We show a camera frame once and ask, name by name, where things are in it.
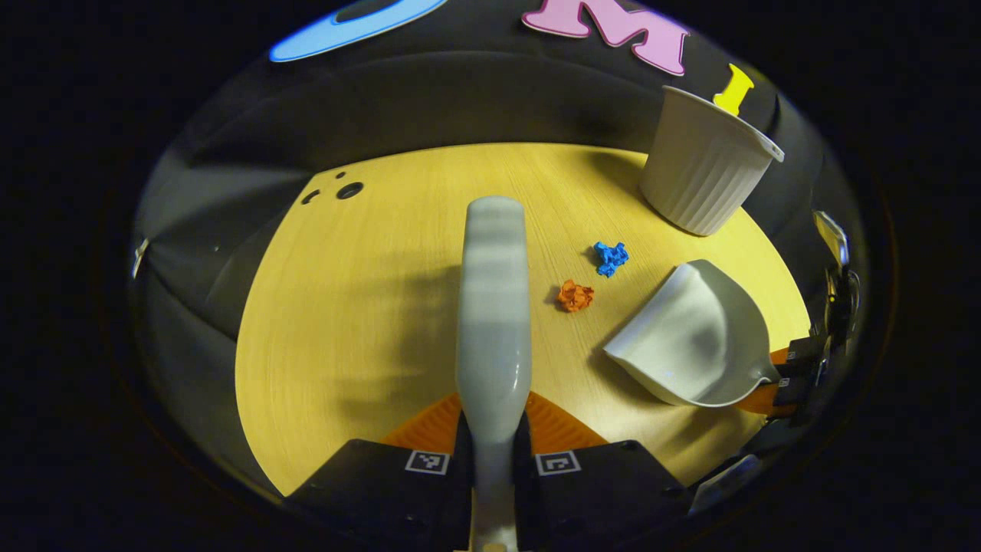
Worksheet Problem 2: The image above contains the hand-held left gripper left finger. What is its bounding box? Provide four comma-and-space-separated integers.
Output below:
284, 393, 474, 552

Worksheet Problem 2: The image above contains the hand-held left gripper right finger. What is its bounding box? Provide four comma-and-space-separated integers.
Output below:
513, 391, 692, 552

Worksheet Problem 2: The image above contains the white dustpan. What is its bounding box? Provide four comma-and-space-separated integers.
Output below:
603, 259, 781, 407

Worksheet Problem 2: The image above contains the grey ribbed garbage bin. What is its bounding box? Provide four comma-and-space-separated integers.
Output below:
640, 84, 786, 236

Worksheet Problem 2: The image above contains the orange paper scrap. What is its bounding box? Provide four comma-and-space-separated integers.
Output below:
556, 279, 595, 313

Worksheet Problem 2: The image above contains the small white broom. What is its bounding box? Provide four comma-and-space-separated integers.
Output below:
455, 195, 534, 552

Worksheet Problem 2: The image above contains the blue paper scrap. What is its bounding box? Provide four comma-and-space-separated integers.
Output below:
594, 241, 630, 278

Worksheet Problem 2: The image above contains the wooden desktop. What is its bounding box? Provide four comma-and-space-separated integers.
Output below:
235, 143, 812, 497

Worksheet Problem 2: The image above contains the black backdrop cloth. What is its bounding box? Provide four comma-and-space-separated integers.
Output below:
129, 0, 871, 491

